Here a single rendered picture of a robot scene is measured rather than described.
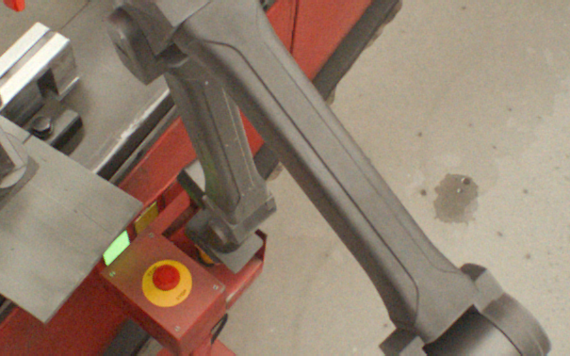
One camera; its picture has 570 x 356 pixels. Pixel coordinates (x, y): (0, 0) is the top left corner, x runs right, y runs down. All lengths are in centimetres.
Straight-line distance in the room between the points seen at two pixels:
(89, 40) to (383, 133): 117
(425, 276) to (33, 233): 51
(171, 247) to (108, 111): 22
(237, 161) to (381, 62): 158
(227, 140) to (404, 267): 27
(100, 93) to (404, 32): 144
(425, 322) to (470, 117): 175
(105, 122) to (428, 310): 68
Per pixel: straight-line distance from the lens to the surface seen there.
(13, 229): 95
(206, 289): 112
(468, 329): 62
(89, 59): 122
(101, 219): 93
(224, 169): 81
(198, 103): 71
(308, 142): 56
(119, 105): 117
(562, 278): 216
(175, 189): 116
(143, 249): 115
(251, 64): 55
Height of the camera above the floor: 183
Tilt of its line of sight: 61 degrees down
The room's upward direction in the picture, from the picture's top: 9 degrees clockwise
